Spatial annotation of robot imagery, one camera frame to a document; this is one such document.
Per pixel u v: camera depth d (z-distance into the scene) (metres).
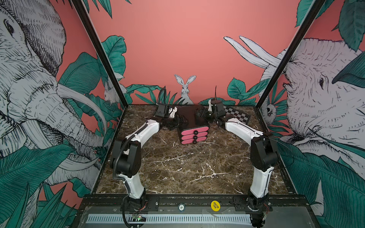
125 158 0.48
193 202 0.76
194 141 0.95
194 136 0.90
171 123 0.78
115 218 0.70
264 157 0.51
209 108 0.84
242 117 1.10
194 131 0.86
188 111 0.90
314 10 0.70
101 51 0.86
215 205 0.73
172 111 0.78
